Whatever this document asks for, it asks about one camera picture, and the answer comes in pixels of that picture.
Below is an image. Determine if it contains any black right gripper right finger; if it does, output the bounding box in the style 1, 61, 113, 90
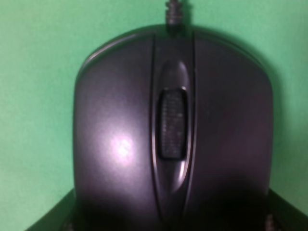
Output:
266, 190, 308, 231

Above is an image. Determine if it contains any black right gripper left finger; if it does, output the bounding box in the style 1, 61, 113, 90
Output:
27, 190, 76, 231

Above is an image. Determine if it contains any black computer mouse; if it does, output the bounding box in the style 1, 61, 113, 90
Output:
73, 25, 273, 231

